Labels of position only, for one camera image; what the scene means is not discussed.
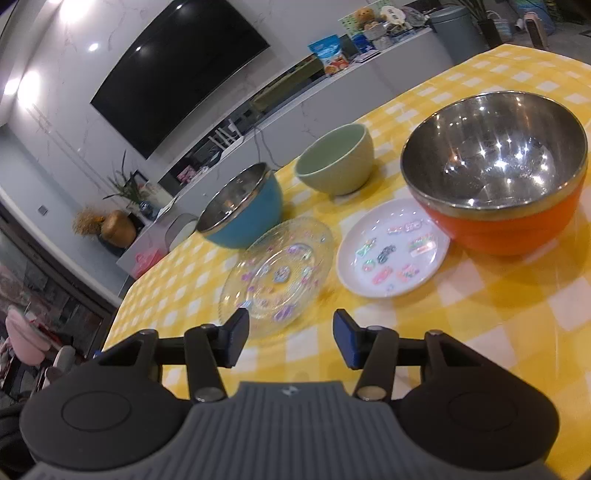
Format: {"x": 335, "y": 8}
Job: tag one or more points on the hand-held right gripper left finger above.
{"x": 236, "y": 339}

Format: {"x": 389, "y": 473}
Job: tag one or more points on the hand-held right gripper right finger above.
{"x": 346, "y": 339}

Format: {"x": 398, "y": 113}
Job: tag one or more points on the white plate with stickers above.
{"x": 360, "y": 272}

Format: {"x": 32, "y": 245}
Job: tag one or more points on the clear glass plate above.
{"x": 277, "y": 277}

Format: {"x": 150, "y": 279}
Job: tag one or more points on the blue steel bowl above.
{"x": 251, "y": 217}

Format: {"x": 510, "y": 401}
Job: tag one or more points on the green ceramic bowl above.
{"x": 341, "y": 170}

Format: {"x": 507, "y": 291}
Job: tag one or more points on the orange steel bowl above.
{"x": 498, "y": 226}

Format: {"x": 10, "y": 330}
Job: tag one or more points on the gold vase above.
{"x": 119, "y": 228}

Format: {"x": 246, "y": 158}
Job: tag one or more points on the yellow checked tablecloth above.
{"x": 508, "y": 323}

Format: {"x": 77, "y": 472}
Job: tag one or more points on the green plant in vase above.
{"x": 127, "y": 184}

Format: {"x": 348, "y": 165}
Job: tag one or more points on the dried yellow flowers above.
{"x": 85, "y": 222}

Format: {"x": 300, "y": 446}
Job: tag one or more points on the white router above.
{"x": 228, "y": 134}

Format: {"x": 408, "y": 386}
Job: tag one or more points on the pink chair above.
{"x": 25, "y": 334}

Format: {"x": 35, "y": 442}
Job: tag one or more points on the white marble media bench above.
{"x": 323, "y": 99}

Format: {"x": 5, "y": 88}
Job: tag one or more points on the blue snack bag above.
{"x": 328, "y": 53}

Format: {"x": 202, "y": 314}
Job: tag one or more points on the blue box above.
{"x": 365, "y": 45}

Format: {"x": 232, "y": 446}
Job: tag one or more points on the grey trash bin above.
{"x": 455, "y": 34}

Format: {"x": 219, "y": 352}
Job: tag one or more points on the brown teddy bear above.
{"x": 365, "y": 14}

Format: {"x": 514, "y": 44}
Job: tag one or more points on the potted long-leaf plant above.
{"x": 482, "y": 18}

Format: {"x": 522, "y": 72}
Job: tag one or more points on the small space heater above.
{"x": 536, "y": 30}

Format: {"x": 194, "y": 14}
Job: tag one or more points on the black wall television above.
{"x": 175, "y": 69}

